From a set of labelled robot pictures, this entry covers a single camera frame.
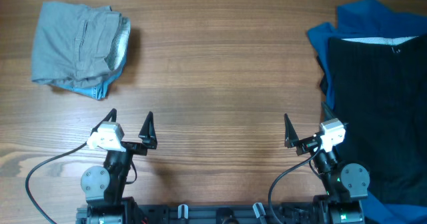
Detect left black cable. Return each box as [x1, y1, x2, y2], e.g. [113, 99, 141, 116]
[25, 141, 89, 224]

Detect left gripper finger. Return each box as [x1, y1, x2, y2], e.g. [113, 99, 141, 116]
[91, 108, 117, 133]
[138, 111, 157, 149]

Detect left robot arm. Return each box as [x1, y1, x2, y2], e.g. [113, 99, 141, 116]
[76, 109, 157, 224]

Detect light blue folded jeans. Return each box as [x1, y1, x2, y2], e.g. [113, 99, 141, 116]
[57, 55, 127, 101]

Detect grey folded trousers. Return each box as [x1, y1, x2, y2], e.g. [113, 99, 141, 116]
[31, 1, 131, 88]

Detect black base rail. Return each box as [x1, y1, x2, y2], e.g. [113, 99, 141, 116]
[75, 202, 321, 224]

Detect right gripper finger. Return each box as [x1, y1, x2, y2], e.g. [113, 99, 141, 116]
[321, 101, 336, 121]
[284, 113, 299, 148]

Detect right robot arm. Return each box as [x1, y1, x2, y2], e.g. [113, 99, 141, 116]
[284, 102, 370, 223]

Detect right black cable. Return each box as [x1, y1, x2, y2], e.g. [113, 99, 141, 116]
[268, 143, 323, 224]

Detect black shorts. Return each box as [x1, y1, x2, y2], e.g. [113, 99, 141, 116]
[328, 35, 426, 206]

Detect blue polo shirt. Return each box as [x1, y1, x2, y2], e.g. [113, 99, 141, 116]
[308, 0, 426, 223]

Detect black cable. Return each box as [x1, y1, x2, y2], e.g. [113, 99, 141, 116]
[268, 143, 323, 224]
[25, 141, 89, 224]

